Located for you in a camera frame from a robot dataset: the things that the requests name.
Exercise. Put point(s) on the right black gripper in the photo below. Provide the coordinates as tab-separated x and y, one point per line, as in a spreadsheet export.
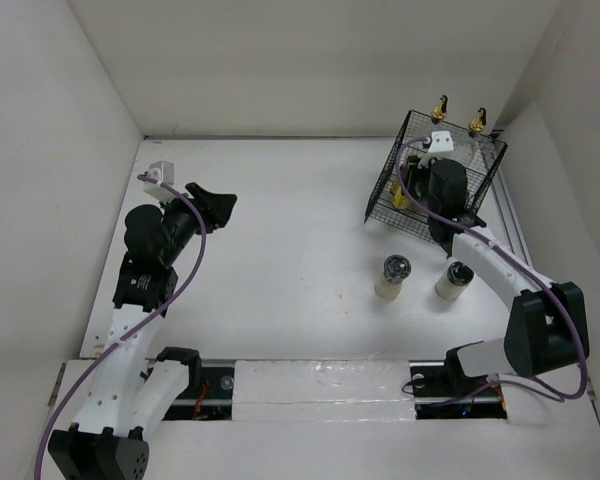
413	172

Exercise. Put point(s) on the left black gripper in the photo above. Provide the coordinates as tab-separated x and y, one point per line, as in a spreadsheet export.
216	213

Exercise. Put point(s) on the yellow label brown bottle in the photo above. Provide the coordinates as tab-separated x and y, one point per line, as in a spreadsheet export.
396	191
403	204

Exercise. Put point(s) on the clear oil bottle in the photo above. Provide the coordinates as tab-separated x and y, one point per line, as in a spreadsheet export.
434	123

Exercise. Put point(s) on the oil bottle with dark contents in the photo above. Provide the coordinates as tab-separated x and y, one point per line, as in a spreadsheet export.
469	140

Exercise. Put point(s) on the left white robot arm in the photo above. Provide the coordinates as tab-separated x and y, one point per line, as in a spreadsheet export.
100	428

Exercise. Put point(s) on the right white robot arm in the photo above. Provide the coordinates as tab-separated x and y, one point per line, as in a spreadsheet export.
547	326

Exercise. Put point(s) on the middle white powder jar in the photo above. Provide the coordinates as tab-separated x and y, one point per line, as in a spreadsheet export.
396	269

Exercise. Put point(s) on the white powder jar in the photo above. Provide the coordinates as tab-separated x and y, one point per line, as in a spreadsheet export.
454	281
396	269

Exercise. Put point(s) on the right white powder jar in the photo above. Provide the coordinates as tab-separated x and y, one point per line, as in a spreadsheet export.
454	281

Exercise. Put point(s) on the black wire basket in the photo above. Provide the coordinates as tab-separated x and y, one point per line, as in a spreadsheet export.
454	191

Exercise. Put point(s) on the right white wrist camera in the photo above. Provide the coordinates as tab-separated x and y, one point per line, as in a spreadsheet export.
436	146

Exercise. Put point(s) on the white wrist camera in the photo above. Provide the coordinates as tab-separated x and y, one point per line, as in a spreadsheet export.
436	146
155	178

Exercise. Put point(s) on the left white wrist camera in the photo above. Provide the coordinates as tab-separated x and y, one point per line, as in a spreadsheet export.
155	178

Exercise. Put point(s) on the metal mounting rail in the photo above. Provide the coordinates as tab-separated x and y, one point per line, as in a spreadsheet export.
329	391

